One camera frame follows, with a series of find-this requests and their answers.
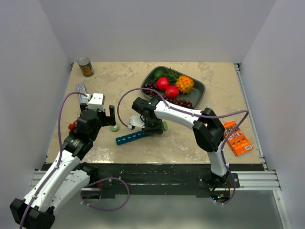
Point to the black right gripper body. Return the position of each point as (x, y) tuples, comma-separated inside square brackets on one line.
[(152, 126)]

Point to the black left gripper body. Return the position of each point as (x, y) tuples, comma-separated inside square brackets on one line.
[(104, 120)]

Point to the green bottle cap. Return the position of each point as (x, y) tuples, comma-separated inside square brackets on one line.
[(114, 128)]

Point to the teal weekly pill organizer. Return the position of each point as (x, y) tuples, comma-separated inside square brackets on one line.
[(130, 137)]

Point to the green pill bottle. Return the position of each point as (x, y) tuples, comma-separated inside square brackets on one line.
[(164, 126)]

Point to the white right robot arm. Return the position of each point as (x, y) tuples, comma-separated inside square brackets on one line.
[(207, 129)]

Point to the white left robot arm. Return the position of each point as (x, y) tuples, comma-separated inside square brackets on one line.
[(66, 175)]

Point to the red cherry bunch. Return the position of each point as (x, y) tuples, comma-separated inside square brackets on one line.
[(72, 127)]

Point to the dark red grape bunch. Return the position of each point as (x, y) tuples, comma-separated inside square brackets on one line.
[(152, 86)]

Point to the silver toothpaste box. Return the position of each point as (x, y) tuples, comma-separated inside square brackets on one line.
[(81, 89)]

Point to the red apple front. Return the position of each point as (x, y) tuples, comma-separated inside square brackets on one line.
[(172, 92)]

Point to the red apple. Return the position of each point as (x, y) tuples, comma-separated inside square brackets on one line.
[(162, 83), (172, 92)]

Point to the red apple back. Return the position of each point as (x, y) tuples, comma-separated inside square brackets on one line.
[(162, 83)]

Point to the grey fruit tray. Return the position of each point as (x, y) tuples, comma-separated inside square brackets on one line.
[(195, 96)]

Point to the green lime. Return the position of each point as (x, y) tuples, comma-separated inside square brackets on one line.
[(158, 74)]

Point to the orange spiky fruit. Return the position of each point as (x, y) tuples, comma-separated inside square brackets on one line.
[(184, 84)]

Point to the tin can with fruit label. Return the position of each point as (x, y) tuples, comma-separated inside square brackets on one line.
[(85, 66)]

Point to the orange medicine box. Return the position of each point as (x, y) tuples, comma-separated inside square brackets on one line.
[(237, 141)]

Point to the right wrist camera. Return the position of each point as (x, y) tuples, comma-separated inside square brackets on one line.
[(136, 121)]

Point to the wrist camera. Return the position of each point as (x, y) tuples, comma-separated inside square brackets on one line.
[(96, 101), (136, 121)]

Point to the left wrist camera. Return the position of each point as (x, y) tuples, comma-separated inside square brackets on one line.
[(96, 101)]

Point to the aluminium frame rail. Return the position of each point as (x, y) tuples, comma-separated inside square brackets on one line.
[(246, 180)]

